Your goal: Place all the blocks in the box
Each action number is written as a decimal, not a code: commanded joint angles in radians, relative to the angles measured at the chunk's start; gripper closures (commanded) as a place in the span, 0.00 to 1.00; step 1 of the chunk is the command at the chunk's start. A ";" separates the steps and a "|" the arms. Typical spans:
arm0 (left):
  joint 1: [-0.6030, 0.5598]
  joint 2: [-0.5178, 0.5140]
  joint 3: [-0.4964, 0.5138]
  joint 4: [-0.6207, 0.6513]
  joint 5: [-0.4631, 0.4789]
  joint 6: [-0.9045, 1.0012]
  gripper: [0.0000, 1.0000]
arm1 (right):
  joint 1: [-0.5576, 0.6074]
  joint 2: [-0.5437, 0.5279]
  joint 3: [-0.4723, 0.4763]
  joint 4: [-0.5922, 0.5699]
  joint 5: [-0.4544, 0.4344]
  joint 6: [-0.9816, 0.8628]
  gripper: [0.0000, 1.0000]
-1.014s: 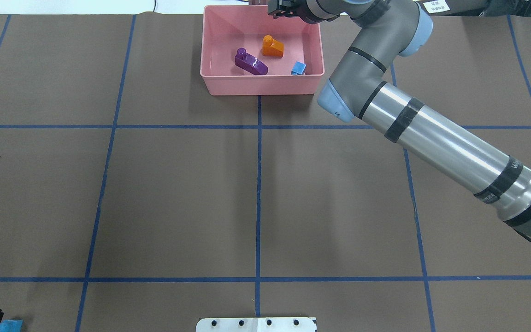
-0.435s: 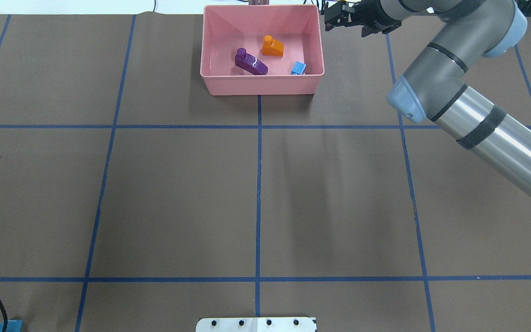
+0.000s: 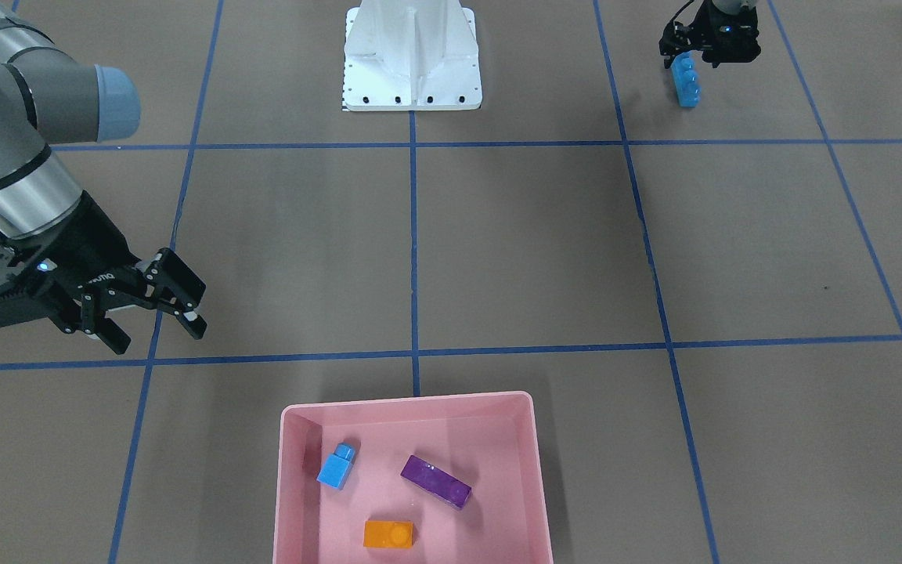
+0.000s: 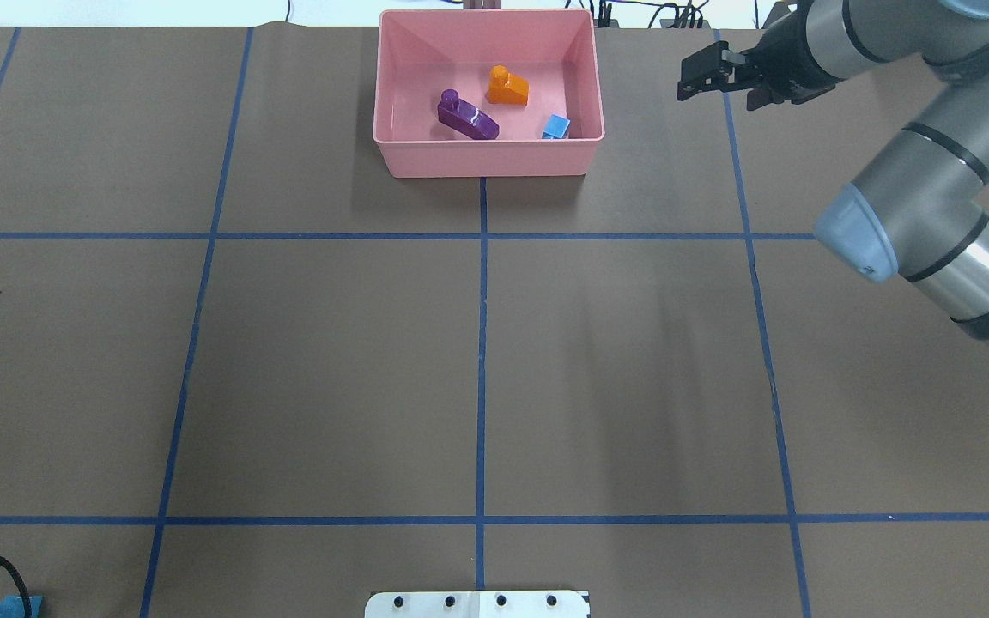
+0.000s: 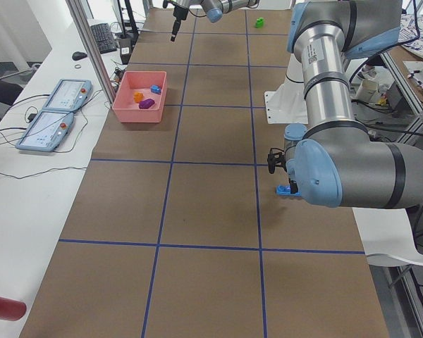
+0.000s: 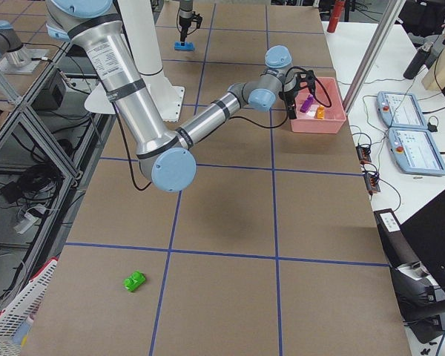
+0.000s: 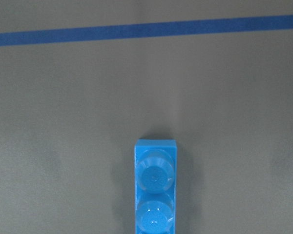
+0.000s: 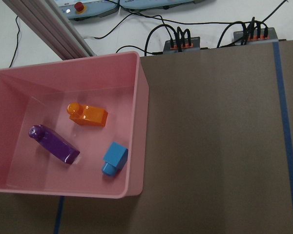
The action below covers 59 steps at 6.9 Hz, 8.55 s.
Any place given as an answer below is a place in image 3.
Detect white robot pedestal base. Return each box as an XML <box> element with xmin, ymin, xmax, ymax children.
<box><xmin>341</xmin><ymin>1</ymin><xmax>483</xmax><ymax>112</ymax></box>

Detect purple long toy block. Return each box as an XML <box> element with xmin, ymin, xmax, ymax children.
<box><xmin>400</xmin><ymin>454</ymin><xmax>472</xmax><ymax>511</ymax></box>

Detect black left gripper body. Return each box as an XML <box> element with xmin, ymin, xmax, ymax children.
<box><xmin>659</xmin><ymin>1</ymin><xmax>762</xmax><ymax>67</ymax></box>

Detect small blue toy block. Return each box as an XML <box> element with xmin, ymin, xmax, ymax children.
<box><xmin>316</xmin><ymin>443</ymin><xmax>355</xmax><ymax>490</ymax></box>

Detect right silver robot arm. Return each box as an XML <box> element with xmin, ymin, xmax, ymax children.
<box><xmin>0</xmin><ymin>4</ymin><xmax>207</xmax><ymax>354</ymax></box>

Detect long blue toy block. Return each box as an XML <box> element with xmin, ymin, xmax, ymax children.
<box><xmin>670</xmin><ymin>52</ymin><xmax>701</xmax><ymax>108</ymax></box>

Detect pink plastic box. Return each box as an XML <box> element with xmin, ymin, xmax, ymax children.
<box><xmin>272</xmin><ymin>390</ymin><xmax>554</xmax><ymax>563</ymax></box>

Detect orange toy block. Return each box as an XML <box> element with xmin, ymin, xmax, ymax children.
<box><xmin>363</xmin><ymin>520</ymin><xmax>415</xmax><ymax>550</ymax></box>

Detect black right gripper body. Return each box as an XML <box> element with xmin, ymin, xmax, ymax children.
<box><xmin>0</xmin><ymin>192</ymin><xmax>143</xmax><ymax>328</ymax></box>

